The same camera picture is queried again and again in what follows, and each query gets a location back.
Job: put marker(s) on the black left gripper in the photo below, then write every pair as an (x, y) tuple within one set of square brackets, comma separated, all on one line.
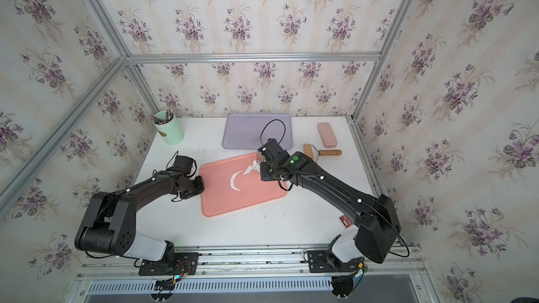
[(200, 188)]

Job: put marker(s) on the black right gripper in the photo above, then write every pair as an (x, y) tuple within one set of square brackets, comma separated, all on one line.
[(262, 171)]

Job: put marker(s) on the pink plastic tray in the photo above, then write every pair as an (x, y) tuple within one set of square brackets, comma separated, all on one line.
[(218, 198)]

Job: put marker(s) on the wooden dough roller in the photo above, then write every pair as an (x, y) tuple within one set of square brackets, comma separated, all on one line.
[(314, 154)]

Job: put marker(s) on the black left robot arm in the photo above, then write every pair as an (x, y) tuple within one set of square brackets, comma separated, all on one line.
[(109, 223)]

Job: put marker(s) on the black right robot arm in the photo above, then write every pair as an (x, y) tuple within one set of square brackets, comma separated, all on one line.
[(375, 217)]

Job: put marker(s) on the white dough trimming scrap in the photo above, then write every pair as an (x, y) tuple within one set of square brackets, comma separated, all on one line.
[(249, 177)]

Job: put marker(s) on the purple plastic tray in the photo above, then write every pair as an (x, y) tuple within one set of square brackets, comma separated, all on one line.
[(250, 131)]

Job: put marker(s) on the pink rectangular case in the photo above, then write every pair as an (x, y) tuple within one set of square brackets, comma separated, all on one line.
[(327, 135)]

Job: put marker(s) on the green utensil cup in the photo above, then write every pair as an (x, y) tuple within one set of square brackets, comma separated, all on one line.
[(168, 126)]

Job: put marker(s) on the red card packet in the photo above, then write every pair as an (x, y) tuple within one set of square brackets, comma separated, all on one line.
[(346, 222)]

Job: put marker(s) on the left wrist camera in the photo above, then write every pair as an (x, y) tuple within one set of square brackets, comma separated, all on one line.
[(184, 165)]

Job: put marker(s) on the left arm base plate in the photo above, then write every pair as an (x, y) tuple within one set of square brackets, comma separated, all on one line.
[(172, 263)]

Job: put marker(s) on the aluminium frame rail front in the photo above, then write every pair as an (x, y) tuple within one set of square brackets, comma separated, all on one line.
[(248, 261)]

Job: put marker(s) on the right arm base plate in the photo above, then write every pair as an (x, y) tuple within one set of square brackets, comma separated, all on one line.
[(340, 256)]

